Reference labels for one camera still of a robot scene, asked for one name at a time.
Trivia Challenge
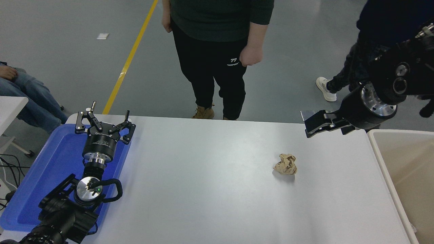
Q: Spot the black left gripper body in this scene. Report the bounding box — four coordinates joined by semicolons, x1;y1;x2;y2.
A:
82;129;119;160

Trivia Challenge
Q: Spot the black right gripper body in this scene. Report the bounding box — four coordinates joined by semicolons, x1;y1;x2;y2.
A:
339;86;396;130

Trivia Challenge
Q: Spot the metal floor plate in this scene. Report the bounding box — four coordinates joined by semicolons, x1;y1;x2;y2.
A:
300;110;318;122

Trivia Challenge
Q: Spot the person's left hand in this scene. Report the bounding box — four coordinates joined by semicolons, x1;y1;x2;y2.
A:
239;44;264;67

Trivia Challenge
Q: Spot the person's hand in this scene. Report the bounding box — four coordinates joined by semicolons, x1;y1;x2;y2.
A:
0;65;19;81

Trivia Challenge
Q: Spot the person's right hand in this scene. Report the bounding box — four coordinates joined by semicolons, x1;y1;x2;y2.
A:
161;14;173;33

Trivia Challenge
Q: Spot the blue plastic tray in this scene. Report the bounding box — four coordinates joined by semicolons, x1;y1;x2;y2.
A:
0;124;132;232

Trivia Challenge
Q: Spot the crumpled tan paper ball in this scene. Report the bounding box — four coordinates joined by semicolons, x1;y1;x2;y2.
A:
273;154;297;175

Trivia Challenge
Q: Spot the person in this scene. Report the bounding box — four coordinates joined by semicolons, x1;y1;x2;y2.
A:
0;61;68;134
316;0;434;102
161;0;274;120

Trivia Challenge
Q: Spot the large pale bin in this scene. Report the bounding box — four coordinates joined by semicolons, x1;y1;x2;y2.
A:
368;129;434;244

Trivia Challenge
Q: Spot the small white side table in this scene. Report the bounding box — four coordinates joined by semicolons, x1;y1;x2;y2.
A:
0;96;35;158

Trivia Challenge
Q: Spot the black cable bundle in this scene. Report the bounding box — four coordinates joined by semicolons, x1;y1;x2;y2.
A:
0;154;26;208

